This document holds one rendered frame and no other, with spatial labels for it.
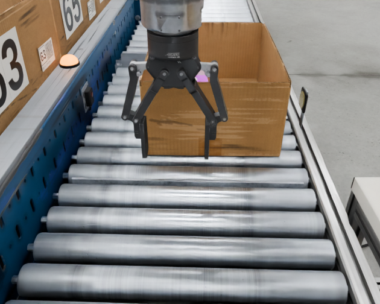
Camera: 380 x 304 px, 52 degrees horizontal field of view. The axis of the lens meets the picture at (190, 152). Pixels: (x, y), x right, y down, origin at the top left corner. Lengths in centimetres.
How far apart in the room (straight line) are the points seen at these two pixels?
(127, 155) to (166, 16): 39
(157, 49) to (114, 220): 31
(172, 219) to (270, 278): 20
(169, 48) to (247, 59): 61
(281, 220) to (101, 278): 31
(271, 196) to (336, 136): 174
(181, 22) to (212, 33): 58
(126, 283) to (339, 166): 173
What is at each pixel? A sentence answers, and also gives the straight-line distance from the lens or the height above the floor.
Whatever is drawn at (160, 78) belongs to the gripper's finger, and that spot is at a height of 99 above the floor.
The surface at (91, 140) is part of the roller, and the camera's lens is 92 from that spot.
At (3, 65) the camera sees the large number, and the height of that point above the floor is 98.
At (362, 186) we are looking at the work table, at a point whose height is 75.
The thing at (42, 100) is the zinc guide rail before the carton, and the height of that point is 89.
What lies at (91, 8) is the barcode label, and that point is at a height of 92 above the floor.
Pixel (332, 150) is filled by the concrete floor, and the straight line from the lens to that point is 232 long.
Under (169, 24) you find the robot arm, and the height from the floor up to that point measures 107.
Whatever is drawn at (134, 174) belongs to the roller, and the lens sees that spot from 79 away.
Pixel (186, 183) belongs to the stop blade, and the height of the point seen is 74.
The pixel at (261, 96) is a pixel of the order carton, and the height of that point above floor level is 89.
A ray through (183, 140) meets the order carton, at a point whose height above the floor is 79.
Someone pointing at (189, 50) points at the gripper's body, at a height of 103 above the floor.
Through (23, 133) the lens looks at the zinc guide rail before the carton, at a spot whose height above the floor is 89.
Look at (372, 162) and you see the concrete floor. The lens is 230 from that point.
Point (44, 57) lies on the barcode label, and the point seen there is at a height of 93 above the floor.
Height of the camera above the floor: 123
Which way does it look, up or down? 35 degrees down
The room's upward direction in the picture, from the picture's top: straight up
